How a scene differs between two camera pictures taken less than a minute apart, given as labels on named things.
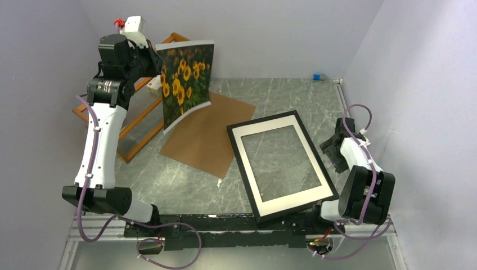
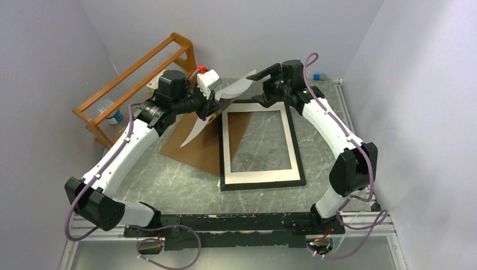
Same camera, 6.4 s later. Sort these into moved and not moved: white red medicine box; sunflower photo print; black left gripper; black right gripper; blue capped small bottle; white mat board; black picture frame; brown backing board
Moved: black left gripper; sunflower photo print; white mat board; black right gripper; black picture frame
Not moved: brown backing board; white red medicine box; blue capped small bottle
